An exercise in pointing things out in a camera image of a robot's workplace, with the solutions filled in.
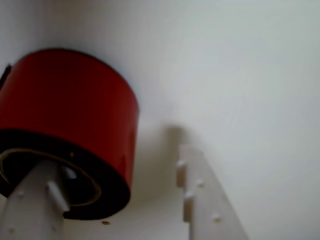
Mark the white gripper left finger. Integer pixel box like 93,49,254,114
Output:
3,159,77,240

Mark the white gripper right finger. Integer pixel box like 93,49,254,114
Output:
175,144,251,240

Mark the red tape roll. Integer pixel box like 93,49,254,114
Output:
0,48,140,222

